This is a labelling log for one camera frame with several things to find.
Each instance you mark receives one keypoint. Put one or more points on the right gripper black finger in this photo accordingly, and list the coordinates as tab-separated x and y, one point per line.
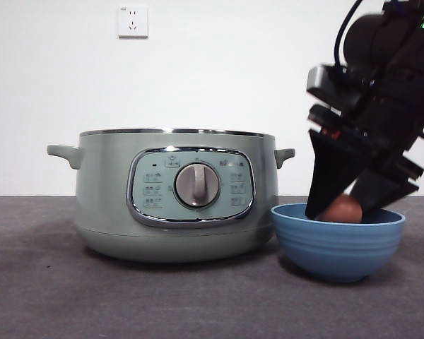
378	194
332	169

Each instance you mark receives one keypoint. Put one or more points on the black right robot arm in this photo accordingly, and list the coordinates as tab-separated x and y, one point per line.
403	70

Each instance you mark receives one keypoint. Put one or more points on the pale green electric steamer pot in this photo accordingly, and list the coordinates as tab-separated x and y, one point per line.
102	194

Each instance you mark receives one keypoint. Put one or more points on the blue ribbed bowl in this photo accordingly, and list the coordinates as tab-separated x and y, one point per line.
339	254

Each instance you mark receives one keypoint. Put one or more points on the brown egg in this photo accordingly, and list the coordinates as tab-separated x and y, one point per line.
346	212

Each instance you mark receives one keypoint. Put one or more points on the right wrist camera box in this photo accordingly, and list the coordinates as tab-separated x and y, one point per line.
328	83

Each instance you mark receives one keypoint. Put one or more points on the white wall socket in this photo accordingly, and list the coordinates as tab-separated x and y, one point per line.
133	22

